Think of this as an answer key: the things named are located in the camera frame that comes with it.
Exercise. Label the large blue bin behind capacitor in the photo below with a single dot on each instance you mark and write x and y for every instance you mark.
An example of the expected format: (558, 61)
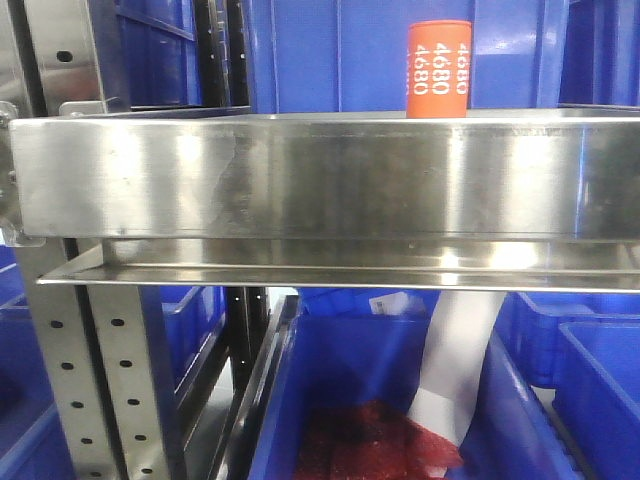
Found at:
(328, 56)

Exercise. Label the stainless steel shelf tray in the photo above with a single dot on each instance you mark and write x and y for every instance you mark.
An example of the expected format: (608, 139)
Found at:
(501, 199)

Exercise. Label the perforated steel shelf upright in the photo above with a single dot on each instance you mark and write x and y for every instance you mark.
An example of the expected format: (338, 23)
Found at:
(63, 100)

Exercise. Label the blue bin with red items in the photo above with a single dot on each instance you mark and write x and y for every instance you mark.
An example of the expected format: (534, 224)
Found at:
(332, 361)

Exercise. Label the blue bin behind upright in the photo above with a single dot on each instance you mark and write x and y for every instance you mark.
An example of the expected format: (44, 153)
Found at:
(192, 315)

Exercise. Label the red sparkly sponge pieces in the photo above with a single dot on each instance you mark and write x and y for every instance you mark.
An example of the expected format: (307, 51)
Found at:
(372, 441)

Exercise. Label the blue bin upper left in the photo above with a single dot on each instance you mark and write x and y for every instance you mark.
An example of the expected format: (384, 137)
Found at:
(160, 50)

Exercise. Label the blue bin lower right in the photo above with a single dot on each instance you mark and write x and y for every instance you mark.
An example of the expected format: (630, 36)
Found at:
(585, 347)

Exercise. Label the blue bin upper right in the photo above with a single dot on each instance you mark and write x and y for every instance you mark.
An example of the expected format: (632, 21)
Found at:
(601, 58)

